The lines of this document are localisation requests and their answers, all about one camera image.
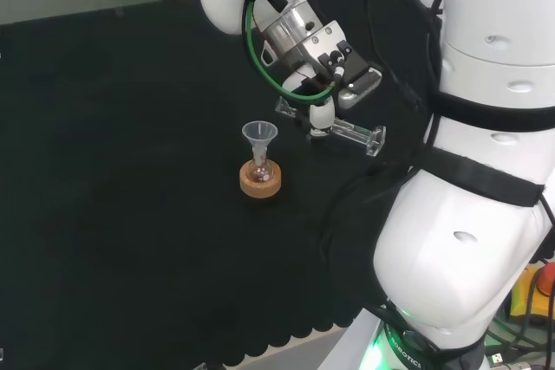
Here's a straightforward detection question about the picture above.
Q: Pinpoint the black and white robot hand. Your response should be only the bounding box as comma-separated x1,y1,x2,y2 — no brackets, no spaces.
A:
259,40,337,144

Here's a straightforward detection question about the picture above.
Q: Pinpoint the clear glass graduated cylinder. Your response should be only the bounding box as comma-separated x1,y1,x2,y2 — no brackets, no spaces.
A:
274,96,387,158

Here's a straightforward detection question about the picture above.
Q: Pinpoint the clear round-bottom flask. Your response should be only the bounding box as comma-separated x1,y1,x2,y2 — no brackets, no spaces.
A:
250,148,272,184

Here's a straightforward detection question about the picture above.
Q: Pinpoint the clear plastic funnel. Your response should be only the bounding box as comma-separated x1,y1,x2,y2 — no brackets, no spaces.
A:
241,121,279,164

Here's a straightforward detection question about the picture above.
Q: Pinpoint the black bench cloth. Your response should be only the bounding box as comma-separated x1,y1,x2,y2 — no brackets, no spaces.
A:
0,0,446,367

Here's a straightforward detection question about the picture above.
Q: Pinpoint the yellow stop button box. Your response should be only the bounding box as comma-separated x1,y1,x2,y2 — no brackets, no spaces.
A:
509,259,555,328

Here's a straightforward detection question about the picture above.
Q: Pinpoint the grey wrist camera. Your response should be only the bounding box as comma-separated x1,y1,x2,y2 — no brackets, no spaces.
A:
336,65,383,110

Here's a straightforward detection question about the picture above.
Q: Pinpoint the brown cork ring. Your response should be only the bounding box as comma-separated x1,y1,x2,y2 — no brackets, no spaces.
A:
238,160,284,199

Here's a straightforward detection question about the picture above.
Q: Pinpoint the green cable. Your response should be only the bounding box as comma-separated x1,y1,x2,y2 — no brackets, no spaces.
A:
242,0,338,102

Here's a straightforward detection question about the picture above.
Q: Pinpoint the black cable bundle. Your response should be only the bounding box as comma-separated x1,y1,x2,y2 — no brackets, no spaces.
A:
319,0,447,258

